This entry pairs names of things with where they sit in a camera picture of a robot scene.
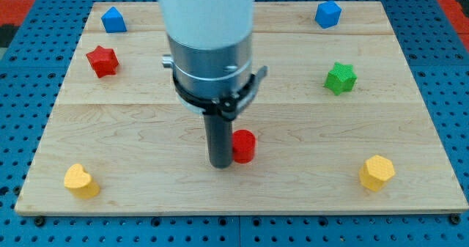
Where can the blue pentagon block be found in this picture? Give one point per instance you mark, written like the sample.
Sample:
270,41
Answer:
113,21

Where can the light wooden board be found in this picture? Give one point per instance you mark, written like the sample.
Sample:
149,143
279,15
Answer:
148,153

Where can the blue cube block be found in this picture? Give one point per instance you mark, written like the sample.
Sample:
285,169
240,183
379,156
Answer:
328,14

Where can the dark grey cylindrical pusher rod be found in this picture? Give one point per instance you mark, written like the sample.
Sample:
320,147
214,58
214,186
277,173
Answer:
219,141

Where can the yellow hexagon block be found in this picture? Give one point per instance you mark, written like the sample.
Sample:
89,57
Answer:
376,172

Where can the yellow heart block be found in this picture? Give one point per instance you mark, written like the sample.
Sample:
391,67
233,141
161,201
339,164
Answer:
80,183

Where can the green star block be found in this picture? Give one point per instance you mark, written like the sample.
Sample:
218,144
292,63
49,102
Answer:
341,78

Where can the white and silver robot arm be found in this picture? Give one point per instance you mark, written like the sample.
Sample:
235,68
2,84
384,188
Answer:
211,57

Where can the red star block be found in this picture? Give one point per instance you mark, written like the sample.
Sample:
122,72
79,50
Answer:
103,61

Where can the red cylinder block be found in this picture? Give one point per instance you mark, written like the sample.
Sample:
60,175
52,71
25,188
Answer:
243,145

